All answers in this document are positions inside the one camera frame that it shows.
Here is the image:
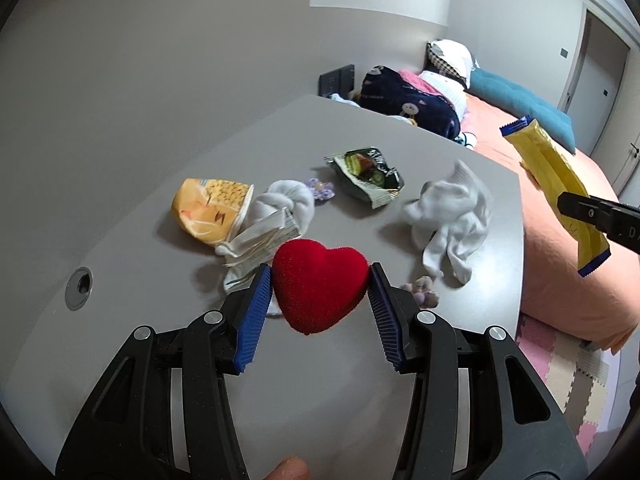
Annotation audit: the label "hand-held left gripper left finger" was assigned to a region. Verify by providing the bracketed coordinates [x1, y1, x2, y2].
[55, 262, 273, 480]

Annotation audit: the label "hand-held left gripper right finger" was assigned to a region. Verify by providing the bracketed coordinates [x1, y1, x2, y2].
[367, 261, 588, 480]

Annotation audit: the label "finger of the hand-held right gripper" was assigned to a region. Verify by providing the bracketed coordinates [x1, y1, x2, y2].
[556, 191, 640, 251]

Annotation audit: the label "red heart-shaped box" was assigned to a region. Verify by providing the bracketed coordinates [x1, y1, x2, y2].
[272, 240, 371, 336]

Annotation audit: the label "yellow snack packet blue ends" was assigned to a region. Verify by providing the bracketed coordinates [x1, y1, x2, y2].
[500, 115, 612, 277]

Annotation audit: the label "person's left hand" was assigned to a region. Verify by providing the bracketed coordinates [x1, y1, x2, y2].
[264, 456, 312, 480]

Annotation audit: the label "silver crumpled wrapper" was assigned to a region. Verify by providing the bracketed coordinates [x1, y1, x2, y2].
[216, 208, 301, 296]

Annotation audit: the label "bed with orange sheet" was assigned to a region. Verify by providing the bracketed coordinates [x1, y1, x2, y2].
[462, 92, 640, 356]

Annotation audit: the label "yellow crumpled snack bag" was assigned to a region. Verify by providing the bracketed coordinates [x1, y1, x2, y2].
[171, 177, 256, 246]

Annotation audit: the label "rolled white sock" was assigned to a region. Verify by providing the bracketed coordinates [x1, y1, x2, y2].
[250, 179, 316, 236]

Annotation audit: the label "crumpled white socks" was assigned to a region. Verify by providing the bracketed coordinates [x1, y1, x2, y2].
[402, 160, 493, 285]

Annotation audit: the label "grey door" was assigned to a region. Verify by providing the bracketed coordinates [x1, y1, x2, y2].
[565, 7, 632, 156]

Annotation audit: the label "green snack wrapper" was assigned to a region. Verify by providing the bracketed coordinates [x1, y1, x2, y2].
[324, 146, 405, 209]

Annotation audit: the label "teal cushion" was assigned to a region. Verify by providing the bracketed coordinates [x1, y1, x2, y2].
[467, 66, 577, 153]

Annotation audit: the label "pastel foam floor mat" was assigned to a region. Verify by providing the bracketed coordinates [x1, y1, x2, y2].
[515, 315, 626, 451]

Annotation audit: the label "white patterned cloth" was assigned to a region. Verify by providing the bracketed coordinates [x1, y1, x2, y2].
[419, 71, 468, 121]

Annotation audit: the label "navy printed blanket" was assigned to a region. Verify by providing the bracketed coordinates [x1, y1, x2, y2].
[359, 66, 463, 142]

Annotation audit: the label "white chequered pillow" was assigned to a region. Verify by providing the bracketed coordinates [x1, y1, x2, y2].
[427, 40, 481, 90]

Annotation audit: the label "pink cloth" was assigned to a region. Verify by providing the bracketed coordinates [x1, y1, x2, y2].
[397, 70, 431, 92]

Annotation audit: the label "purple hair tie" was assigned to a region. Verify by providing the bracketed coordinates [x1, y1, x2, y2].
[306, 177, 335, 205]

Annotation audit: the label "grey table cable grommet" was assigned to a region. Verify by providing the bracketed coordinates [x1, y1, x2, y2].
[65, 267, 94, 310]

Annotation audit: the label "black wall panel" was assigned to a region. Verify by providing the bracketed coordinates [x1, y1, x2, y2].
[320, 64, 356, 97]

